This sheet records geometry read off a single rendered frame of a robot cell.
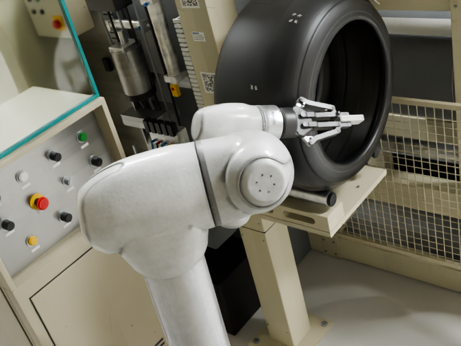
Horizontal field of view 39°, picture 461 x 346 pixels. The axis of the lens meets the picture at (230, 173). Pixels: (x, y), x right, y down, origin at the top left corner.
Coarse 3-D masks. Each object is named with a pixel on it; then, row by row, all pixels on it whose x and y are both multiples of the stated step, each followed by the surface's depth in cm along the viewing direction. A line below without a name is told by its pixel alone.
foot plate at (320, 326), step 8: (312, 320) 276; (320, 320) 275; (328, 320) 274; (264, 328) 279; (312, 328) 272; (320, 328) 271; (328, 328) 270; (256, 336) 276; (264, 336) 275; (304, 336) 269; (312, 336) 268; (320, 336) 267; (248, 344) 273; (256, 344) 272; (264, 344) 271; (272, 344) 270; (280, 344) 269; (304, 344) 266; (312, 344) 265
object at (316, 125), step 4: (304, 124) 156; (308, 124) 156; (312, 124) 157; (316, 124) 157; (320, 124) 158; (324, 124) 159; (328, 124) 159; (332, 124) 159; (336, 124) 160; (340, 124) 160; (316, 128) 159; (320, 128) 159; (324, 128) 160; (328, 128) 160; (332, 128) 161
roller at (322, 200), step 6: (294, 192) 200; (300, 192) 198; (306, 192) 197; (312, 192) 196; (318, 192) 195; (324, 192) 194; (330, 192) 193; (300, 198) 199; (306, 198) 197; (312, 198) 196; (318, 198) 194; (324, 198) 193; (330, 198) 192; (336, 198) 195; (324, 204) 194; (330, 204) 193
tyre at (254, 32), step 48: (288, 0) 175; (336, 0) 173; (240, 48) 174; (288, 48) 165; (336, 48) 215; (384, 48) 194; (240, 96) 173; (288, 96) 166; (336, 96) 220; (384, 96) 201; (288, 144) 171; (336, 144) 214
